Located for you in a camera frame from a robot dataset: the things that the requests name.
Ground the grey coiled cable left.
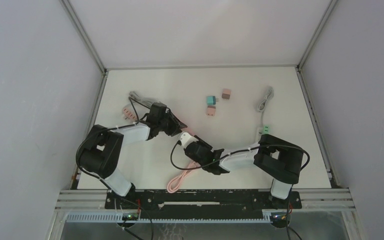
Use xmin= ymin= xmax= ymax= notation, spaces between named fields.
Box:
xmin=127 ymin=91 xmax=158 ymax=107

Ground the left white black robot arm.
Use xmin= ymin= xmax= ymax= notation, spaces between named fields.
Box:
xmin=75 ymin=102 xmax=188 ymax=209

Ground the pink plug adapter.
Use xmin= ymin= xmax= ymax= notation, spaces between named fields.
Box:
xmin=206 ymin=105 xmax=216 ymax=117

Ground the white power strip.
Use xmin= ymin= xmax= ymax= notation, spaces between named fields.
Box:
xmin=122 ymin=104 xmax=138 ymax=123
xmin=255 ymin=126 xmax=265 ymax=140

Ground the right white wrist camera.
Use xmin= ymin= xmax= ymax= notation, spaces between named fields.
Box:
xmin=178 ymin=131 xmax=198 ymax=149

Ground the pink power strip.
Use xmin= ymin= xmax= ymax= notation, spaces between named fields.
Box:
xmin=174 ymin=114 xmax=197 ymax=136

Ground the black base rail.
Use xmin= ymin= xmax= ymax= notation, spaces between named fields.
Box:
xmin=104 ymin=189 xmax=303 ymax=219

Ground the brown pink adapter spare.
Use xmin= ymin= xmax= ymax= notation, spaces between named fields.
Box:
xmin=221 ymin=88 xmax=232 ymax=100

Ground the green plug adapter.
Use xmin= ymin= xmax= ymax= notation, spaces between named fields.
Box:
xmin=262 ymin=125 xmax=271 ymax=135

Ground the grey coiled cable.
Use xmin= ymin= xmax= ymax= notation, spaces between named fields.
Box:
xmin=256 ymin=86 xmax=275 ymax=114
xmin=127 ymin=91 xmax=158 ymax=107

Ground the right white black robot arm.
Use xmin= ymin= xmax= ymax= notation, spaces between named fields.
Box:
xmin=175 ymin=132 xmax=311 ymax=208

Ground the pink cable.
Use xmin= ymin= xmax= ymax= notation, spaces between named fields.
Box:
xmin=166 ymin=161 xmax=202 ymax=194

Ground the teal plug adapter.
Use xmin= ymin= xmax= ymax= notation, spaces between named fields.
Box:
xmin=206 ymin=95 xmax=219 ymax=106

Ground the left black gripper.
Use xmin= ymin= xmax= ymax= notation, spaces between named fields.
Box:
xmin=157 ymin=110 xmax=187 ymax=137

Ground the grey coiled cable right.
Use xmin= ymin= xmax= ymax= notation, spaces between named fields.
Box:
xmin=256 ymin=86 xmax=275 ymax=114

